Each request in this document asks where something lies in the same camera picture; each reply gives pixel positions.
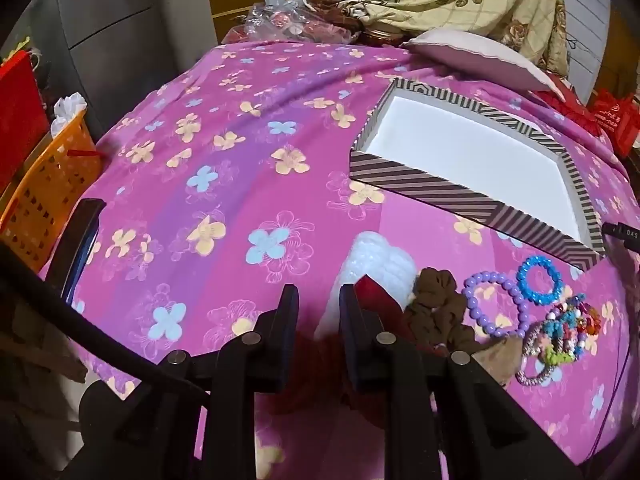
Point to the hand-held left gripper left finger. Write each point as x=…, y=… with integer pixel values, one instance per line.
x=290, y=312

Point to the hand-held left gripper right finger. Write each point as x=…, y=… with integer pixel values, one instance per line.
x=348, y=312

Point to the red velvet hair bow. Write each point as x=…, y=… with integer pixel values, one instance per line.
x=380, y=295

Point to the white fluffy scrunchie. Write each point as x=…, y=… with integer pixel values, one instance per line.
x=385, y=260

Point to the brown scrunchie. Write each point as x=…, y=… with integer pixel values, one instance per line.
x=440, y=305

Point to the striped cardboard box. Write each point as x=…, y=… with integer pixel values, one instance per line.
x=430, y=185

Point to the tan ribbon hair bow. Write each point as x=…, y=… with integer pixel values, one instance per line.
x=500, y=355

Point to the red gift bag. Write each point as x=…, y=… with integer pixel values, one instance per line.
x=617, y=120

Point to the red cloth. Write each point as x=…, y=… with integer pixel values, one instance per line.
x=565, y=105

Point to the pink floral bed sheet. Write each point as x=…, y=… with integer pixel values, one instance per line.
x=225, y=160

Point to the dark smartphone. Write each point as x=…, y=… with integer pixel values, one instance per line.
x=75, y=250

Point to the pink white pillow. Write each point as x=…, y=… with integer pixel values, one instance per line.
x=480, y=57

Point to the orange plastic basket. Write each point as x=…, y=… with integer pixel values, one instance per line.
x=45, y=195

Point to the brown round tin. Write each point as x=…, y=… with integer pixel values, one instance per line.
x=380, y=36

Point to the clear plastic bag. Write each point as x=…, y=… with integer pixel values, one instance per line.
x=280, y=17

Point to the white plastic bag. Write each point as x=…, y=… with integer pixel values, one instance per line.
x=70, y=110

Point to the yellow wooden cabinet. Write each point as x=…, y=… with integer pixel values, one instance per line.
x=235, y=0

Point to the red paper bag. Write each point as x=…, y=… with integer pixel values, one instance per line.
x=20, y=110

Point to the grey cabinet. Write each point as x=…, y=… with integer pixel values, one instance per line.
x=110, y=20

